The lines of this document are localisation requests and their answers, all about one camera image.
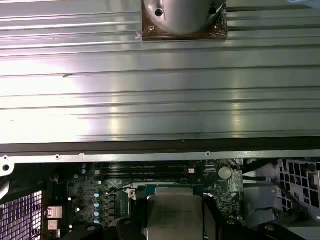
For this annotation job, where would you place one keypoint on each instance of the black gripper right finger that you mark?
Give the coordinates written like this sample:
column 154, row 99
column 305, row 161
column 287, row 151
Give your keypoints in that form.
column 210, row 220

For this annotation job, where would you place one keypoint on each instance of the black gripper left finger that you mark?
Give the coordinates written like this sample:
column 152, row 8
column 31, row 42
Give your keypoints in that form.
column 141, row 220

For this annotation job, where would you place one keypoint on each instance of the silver CPU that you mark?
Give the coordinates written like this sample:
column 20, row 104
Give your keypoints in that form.
column 175, row 215

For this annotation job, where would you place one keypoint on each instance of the black RAM slot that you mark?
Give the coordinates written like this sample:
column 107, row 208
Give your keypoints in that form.
column 140, row 164
column 140, row 172
column 140, row 176
column 140, row 168

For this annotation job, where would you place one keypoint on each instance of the green motherboard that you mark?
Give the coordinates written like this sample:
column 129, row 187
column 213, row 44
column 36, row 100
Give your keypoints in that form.
column 225, row 200

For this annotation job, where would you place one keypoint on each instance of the round coin battery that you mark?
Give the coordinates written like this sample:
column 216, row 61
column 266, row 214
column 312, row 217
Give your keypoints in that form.
column 224, row 173

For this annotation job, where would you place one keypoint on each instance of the black PC case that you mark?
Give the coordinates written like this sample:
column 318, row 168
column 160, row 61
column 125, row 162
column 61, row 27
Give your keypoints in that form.
column 160, row 157

